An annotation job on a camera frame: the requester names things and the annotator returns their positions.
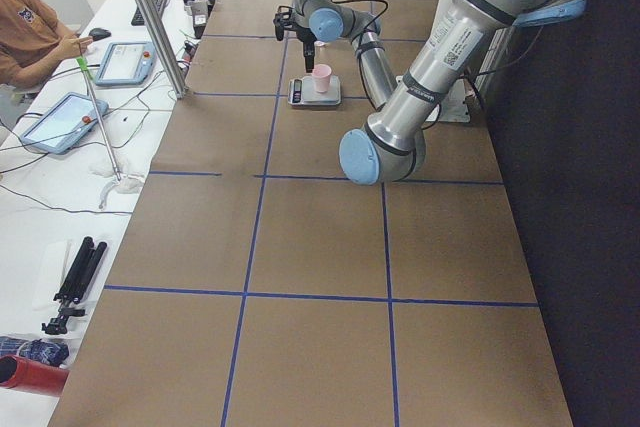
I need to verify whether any black folded tripod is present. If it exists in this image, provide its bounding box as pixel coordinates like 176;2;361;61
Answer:
41;236;108;335

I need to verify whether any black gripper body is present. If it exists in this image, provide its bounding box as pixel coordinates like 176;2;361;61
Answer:
296;26;316;45

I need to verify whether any far blue teach pendant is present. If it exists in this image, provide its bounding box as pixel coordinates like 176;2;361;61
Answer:
94;41;156;87

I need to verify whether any red cylinder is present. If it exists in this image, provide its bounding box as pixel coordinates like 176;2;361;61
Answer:
1;355;69;397

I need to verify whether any metal rod with green tip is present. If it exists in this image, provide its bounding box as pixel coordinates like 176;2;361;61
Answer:
76;42;122;183

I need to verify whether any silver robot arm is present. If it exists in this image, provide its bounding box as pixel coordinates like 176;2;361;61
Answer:
274;0;587;185

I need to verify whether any person in brown shirt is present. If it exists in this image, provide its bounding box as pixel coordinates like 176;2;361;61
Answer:
1;0;93;89

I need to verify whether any blue teach pendant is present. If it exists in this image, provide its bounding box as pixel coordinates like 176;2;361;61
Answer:
94;41;156;87
19;92;97;154

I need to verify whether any pink plastic cup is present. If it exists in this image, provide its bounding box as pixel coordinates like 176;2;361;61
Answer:
311;64;332;93

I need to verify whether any blue patterned cloth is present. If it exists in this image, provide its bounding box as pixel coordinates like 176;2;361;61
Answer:
1;336;70;367

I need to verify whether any white crumpled tissue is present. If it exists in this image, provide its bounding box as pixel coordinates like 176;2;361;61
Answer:
88;154;146;194

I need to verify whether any brown paper table cover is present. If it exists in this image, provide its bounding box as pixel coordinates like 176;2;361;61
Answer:
51;0;571;426

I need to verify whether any black computer mouse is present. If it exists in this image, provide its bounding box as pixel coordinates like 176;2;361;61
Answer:
88;27;111;42

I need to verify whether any aluminium frame post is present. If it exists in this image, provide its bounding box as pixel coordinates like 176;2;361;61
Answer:
135;0;187;99

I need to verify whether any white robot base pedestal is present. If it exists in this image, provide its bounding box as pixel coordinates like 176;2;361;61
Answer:
395;0;472;123

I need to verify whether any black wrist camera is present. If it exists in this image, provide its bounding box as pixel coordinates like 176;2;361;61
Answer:
273;5;297;41

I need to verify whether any silver kitchen scale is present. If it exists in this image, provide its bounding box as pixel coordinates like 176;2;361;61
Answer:
287;75;341;108

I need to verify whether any near blue teach pendant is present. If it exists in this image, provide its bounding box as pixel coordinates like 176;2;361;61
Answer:
19;92;97;154

